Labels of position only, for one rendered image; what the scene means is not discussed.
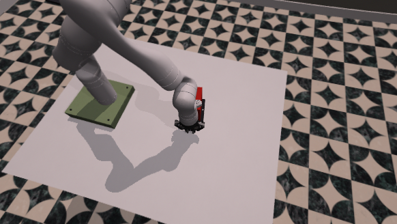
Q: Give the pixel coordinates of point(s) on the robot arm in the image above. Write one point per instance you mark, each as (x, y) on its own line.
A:
(87, 25)

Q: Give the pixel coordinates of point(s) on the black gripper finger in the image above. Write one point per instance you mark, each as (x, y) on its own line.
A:
(180, 127)
(198, 128)

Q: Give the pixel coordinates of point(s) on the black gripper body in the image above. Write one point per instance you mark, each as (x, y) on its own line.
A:
(195, 125)

